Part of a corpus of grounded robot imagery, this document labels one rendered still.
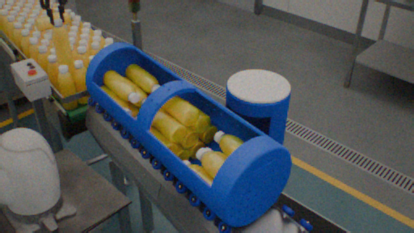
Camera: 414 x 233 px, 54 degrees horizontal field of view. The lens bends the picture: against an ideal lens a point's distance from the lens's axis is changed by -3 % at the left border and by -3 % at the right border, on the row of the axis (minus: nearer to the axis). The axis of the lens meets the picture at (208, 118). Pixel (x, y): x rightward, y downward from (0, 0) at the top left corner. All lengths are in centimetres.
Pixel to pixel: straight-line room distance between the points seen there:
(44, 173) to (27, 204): 10
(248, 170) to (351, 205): 175
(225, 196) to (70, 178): 55
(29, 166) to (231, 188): 53
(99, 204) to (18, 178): 29
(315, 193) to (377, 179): 48
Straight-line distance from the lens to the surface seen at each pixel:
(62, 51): 192
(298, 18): 512
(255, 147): 116
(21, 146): 115
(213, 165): 124
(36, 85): 188
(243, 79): 186
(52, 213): 127
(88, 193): 137
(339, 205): 281
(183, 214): 145
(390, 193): 301
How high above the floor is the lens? 197
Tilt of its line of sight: 35 degrees down
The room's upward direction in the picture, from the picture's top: 1 degrees clockwise
